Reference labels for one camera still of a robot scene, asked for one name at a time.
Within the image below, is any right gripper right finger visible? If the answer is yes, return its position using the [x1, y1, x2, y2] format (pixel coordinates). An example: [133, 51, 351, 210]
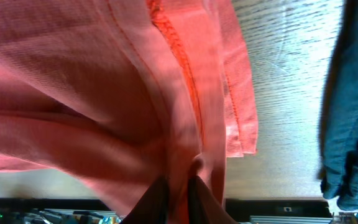
[188, 175, 237, 224]

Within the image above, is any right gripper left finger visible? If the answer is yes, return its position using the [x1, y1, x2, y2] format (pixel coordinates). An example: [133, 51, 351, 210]
[121, 177, 170, 224]

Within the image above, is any orange-red printed t-shirt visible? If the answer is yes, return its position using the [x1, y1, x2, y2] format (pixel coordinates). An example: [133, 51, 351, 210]
[0, 0, 258, 223]

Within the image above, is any navy blue garment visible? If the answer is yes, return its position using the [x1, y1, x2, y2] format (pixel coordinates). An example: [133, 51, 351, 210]
[321, 0, 358, 211]

